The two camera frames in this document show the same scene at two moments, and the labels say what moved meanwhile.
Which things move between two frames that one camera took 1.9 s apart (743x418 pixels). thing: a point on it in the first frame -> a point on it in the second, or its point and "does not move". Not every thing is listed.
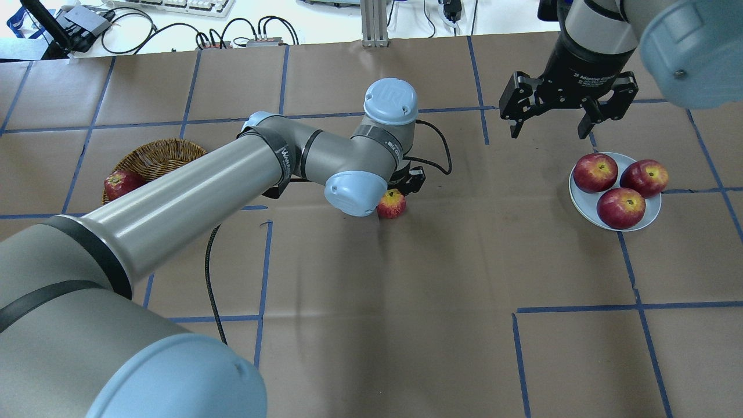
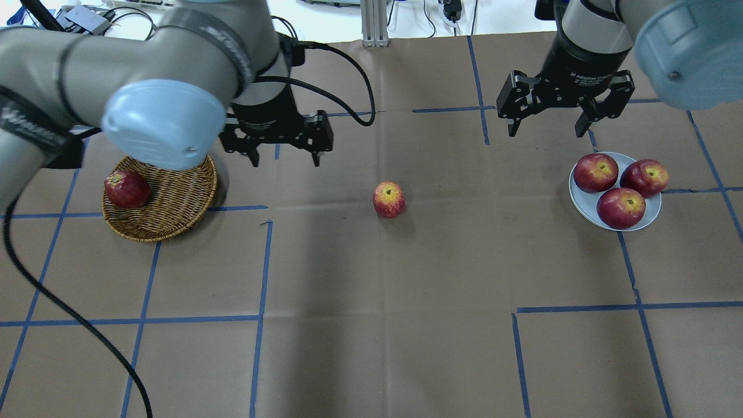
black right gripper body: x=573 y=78 does not move
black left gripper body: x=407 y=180 -> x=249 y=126
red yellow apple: x=392 y=204 does not move
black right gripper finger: x=519 y=100 does not move
